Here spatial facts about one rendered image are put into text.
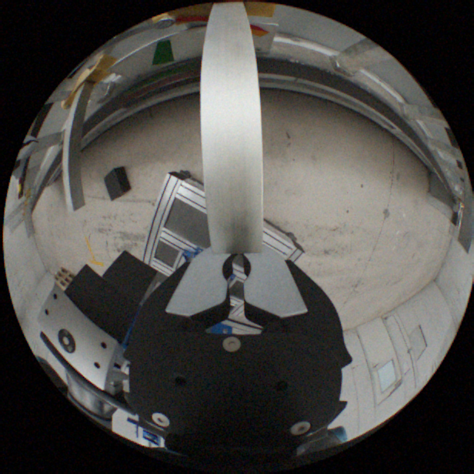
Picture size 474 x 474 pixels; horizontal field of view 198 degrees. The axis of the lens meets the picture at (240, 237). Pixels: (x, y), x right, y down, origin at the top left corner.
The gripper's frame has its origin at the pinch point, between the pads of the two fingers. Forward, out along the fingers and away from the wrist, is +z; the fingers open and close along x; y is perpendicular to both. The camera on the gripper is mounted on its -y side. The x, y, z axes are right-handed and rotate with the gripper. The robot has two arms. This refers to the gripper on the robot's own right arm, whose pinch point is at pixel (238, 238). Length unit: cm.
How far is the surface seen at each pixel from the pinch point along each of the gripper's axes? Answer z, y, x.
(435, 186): 65, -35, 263
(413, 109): 7, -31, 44
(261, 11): -0.9, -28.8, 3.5
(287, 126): 83, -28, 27
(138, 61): 6.2, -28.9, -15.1
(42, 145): 1, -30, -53
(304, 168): 83, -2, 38
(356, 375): -20, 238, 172
